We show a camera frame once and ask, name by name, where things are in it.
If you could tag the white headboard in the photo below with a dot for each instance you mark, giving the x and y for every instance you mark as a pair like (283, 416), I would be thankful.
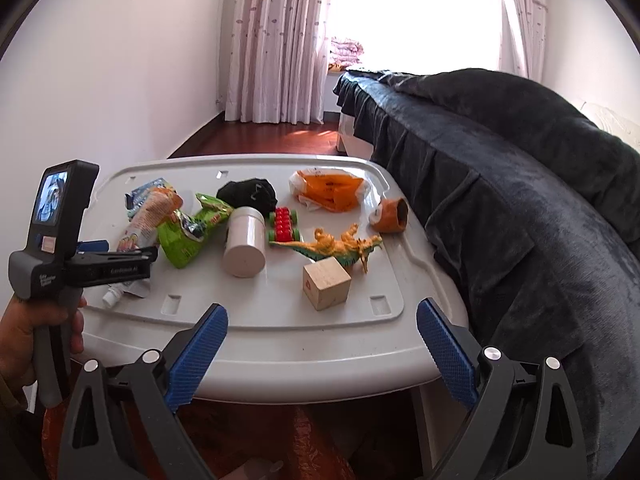
(615, 122)

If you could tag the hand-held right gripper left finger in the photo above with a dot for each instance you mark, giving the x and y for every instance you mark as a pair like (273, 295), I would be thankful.
(197, 355)

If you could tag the wide pink patterned curtain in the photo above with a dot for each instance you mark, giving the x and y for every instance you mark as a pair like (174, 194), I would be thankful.
(275, 40)

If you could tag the folded pink quilt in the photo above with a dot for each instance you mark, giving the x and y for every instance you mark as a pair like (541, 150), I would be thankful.
(345, 49)

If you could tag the wooden cube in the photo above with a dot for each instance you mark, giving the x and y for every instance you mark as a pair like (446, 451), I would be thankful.
(325, 285)

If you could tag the white plastic bin lid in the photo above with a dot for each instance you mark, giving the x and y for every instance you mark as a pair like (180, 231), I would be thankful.
(280, 350)

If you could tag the yellow cloth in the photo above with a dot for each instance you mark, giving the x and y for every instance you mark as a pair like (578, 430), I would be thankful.
(336, 66)

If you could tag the bed with dark cover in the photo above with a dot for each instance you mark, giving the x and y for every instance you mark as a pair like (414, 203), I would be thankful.
(500, 260)

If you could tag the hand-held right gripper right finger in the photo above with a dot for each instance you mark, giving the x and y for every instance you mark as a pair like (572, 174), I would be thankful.
(445, 345)

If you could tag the person's left hand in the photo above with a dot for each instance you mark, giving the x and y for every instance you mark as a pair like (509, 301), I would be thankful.
(17, 340)

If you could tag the red green toy block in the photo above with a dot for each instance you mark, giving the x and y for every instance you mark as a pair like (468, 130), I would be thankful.
(285, 225)

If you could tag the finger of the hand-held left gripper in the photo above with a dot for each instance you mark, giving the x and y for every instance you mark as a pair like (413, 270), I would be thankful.
(94, 246)
(130, 255)

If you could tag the blue snack packet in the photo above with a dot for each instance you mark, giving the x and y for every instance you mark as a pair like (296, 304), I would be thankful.
(144, 190)

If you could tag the orange plastic bag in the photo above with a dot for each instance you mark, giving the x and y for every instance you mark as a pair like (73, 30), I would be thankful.
(330, 187)

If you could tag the black cloth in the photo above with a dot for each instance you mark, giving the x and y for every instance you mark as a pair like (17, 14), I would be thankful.
(245, 191)

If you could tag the narrow pink patterned curtain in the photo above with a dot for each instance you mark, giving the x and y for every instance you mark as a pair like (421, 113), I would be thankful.
(525, 20)

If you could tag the dark plush blanket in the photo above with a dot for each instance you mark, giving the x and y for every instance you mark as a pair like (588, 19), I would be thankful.
(525, 110)

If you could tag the orange printed squeeze tube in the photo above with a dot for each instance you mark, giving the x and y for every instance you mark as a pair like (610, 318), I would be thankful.
(150, 215)

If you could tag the white plastic jar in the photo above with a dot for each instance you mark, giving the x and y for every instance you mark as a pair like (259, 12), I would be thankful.
(245, 245)

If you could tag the yellow green dinosaur toy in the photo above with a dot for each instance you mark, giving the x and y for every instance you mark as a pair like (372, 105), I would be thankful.
(330, 247)

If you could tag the green snack packet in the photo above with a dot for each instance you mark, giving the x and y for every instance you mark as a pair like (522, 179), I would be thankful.
(175, 247)

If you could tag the orange paper cup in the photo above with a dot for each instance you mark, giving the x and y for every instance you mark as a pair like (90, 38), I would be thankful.
(392, 215)

